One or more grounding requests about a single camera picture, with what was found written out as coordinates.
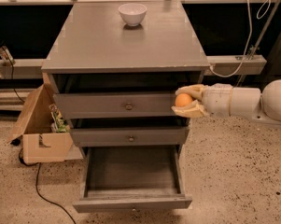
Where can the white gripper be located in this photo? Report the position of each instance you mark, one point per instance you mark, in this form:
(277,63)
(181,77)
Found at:
(217,99)

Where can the orange fruit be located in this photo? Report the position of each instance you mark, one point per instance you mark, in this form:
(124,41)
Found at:
(183,99)

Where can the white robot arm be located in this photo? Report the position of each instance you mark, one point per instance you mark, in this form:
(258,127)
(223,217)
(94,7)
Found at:
(256,105)

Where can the grey top drawer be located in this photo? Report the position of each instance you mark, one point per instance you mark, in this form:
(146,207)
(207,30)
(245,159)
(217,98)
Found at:
(89,96)

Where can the grey drawer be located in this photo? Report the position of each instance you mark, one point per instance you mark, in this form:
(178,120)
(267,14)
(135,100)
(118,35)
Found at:
(89,96)
(145,131)
(132,178)

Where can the grey wooden drawer cabinet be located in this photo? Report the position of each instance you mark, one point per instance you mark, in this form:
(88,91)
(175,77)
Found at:
(95,40)

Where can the grey bottom drawer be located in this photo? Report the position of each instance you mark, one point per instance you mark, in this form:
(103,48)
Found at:
(132,178)

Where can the grey middle drawer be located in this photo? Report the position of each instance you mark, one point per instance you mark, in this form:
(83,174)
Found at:
(145,131)

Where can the metal stand pole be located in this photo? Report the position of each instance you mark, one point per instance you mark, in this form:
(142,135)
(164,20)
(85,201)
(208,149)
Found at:
(249,53)

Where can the dark grey side cabinet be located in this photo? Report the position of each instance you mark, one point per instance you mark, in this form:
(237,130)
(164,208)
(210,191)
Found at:
(274,62)

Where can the white ceramic bowl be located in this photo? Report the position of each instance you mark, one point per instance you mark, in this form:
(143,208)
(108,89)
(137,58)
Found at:
(132,13)

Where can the green packet in box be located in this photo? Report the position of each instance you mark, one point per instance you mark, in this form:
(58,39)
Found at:
(59,125)

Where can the open cardboard box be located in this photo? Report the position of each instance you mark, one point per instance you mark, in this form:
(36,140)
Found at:
(33,128)

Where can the grey window ledge rail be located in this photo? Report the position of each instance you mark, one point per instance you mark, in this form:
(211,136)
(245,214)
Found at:
(31,68)

